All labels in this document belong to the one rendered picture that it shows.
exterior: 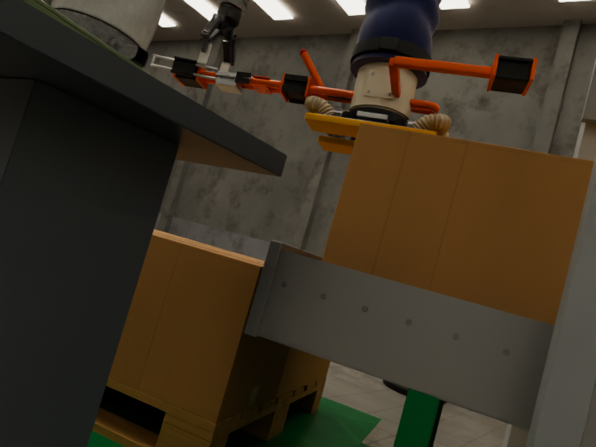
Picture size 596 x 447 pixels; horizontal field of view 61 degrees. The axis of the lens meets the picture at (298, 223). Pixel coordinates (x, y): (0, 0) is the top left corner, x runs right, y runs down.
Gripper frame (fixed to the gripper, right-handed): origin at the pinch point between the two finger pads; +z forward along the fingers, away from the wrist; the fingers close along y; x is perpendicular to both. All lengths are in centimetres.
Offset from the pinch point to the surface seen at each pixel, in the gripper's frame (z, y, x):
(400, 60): 0, -26, -62
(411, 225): 35, -20, -73
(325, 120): 13.0, -14.4, -44.8
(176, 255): 57, -15, -15
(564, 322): 48, -54, -101
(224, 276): 59, -16, -31
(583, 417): 60, -54, -106
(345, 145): 13.5, 5.2, -46.7
